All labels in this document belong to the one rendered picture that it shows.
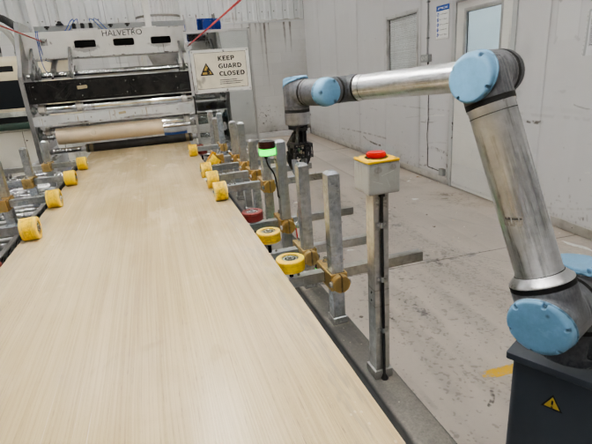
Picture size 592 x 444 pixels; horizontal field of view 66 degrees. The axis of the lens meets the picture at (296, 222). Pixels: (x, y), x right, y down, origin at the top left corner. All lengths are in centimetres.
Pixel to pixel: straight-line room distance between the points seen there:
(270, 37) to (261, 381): 985
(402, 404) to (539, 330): 38
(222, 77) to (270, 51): 657
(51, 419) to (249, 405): 32
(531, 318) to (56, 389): 101
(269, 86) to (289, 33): 120
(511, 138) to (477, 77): 16
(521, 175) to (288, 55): 952
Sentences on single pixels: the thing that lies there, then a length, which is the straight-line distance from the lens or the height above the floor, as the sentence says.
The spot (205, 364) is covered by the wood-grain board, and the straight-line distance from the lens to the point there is 89.
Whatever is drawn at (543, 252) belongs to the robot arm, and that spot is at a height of 96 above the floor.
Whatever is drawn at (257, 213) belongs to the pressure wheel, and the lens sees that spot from 169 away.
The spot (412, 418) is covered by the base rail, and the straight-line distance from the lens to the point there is 105.
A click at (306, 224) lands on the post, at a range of 146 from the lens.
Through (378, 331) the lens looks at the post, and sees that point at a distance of 107.
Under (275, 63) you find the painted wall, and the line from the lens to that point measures 1044.
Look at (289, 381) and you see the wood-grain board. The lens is 82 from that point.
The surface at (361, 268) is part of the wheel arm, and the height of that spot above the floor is 84.
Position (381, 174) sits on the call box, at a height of 119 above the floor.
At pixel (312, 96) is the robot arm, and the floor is 132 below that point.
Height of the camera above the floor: 140
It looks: 18 degrees down
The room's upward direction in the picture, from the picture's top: 4 degrees counter-clockwise
